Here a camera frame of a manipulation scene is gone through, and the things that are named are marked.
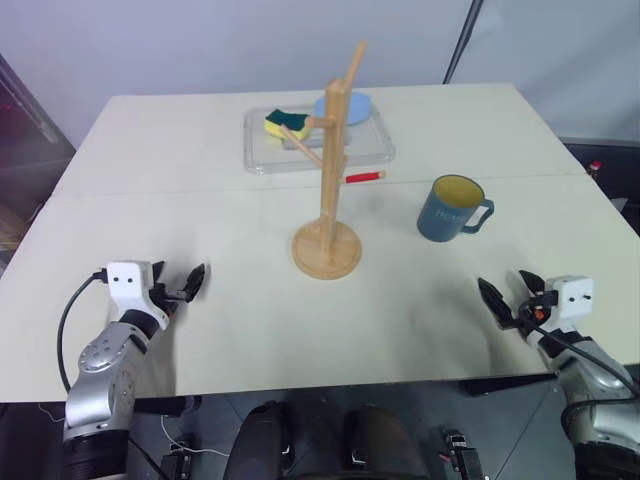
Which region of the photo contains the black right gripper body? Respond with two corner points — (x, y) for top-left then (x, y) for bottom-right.
(516, 287), (560, 326)

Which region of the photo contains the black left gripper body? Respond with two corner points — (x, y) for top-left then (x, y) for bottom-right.
(148, 279), (184, 318)

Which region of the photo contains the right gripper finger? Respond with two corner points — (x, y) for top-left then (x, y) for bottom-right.
(477, 276), (518, 332)
(517, 269), (545, 297)

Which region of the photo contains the wooden mug tree stand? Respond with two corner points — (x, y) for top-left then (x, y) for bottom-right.
(291, 41), (369, 280)

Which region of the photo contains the blue mug yellow inside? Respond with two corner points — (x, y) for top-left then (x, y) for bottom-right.
(417, 174), (496, 244)

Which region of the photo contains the small black motor box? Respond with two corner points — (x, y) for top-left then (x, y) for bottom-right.
(158, 437), (197, 480)
(433, 423), (482, 480)

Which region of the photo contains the dark cabinet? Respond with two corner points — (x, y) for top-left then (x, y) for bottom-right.
(0, 51), (77, 282)

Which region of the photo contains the dark rounded shape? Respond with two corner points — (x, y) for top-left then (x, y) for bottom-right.
(341, 403), (427, 480)
(227, 399), (322, 480)

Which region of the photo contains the yellow green sponge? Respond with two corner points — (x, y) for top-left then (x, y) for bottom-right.
(263, 109), (315, 142)

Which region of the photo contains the red marker pen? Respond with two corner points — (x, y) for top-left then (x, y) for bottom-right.
(344, 170), (388, 185)

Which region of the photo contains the clear plastic tray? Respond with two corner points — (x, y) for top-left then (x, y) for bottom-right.
(243, 105), (397, 176)

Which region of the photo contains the light blue round plate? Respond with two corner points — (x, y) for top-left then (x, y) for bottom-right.
(314, 91), (375, 127)

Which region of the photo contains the black slanted pole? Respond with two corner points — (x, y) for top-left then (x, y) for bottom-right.
(441, 0), (489, 85)

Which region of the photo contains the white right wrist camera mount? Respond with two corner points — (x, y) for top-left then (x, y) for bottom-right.
(541, 274), (597, 337)

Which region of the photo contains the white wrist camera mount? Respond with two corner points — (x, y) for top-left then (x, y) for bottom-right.
(541, 274), (597, 337)
(102, 259), (170, 332)

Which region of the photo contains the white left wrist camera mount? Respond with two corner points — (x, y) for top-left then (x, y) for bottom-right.
(102, 259), (170, 332)

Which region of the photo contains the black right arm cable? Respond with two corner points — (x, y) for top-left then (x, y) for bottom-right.
(517, 305), (640, 443)

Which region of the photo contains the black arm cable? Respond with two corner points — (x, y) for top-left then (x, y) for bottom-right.
(517, 305), (640, 443)
(56, 270), (109, 394)

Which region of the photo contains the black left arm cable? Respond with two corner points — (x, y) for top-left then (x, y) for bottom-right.
(56, 270), (109, 394)

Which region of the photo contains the thin white wire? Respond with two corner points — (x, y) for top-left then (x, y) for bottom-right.
(159, 412), (229, 457)

